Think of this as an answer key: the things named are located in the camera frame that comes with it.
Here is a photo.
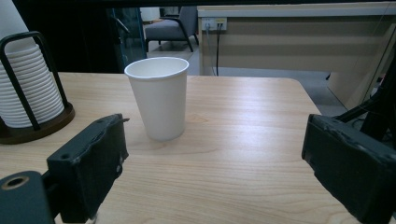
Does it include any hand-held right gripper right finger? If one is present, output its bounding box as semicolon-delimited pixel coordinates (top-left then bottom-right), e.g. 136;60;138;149
301;113;396;224

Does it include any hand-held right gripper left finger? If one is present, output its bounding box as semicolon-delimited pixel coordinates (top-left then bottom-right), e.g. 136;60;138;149
46;113;130;224

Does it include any dark wooden cup holder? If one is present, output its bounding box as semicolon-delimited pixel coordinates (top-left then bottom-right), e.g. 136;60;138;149
0;31;76;146

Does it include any stack of white paper cups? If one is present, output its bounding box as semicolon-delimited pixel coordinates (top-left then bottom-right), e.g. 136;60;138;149
0;43;65;129

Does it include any single white paper cup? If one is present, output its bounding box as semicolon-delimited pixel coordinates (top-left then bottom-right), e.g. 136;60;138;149
123;56;190;142

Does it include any black metal stand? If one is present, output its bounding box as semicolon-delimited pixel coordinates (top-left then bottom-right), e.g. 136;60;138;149
334;55;396;143

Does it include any dark cabinet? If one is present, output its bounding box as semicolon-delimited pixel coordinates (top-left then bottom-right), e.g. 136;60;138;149
12;0;125;74

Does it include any glass door panel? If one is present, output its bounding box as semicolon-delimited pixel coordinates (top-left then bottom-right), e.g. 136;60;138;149
106;7;148;73

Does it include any beige office partition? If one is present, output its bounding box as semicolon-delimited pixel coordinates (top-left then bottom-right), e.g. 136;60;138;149
196;2;396;110

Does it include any grey armchair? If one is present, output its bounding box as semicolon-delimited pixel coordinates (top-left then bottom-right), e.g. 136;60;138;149
144;6;200;53

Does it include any white cable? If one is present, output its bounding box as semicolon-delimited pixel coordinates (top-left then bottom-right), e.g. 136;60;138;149
205;26;218;77

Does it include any black cable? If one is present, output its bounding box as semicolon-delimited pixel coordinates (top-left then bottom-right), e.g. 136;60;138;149
215;24;222;77

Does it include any white wall outlet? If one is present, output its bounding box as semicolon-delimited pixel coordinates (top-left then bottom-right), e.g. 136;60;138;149
201;17;228;32

